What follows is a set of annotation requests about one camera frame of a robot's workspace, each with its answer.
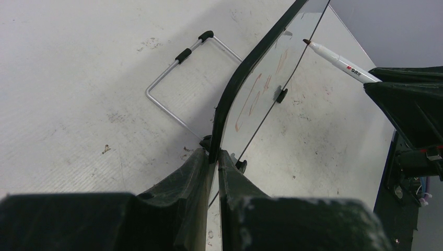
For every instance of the wire whiteboard stand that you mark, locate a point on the wire whiteboard stand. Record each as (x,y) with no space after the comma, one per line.
(189,89)

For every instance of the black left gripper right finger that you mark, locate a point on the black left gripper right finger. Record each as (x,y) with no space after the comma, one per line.
(252,220)

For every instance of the white marker pen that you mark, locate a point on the white marker pen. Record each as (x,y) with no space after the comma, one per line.
(342,63)

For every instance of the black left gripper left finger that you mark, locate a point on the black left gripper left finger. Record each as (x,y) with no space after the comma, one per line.
(171,215)

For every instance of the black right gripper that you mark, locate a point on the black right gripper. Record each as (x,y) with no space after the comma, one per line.
(415,110)

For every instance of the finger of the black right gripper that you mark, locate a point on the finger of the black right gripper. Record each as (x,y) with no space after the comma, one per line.
(408,75)

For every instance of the black framed whiteboard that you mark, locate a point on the black framed whiteboard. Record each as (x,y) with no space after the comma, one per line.
(260,80)

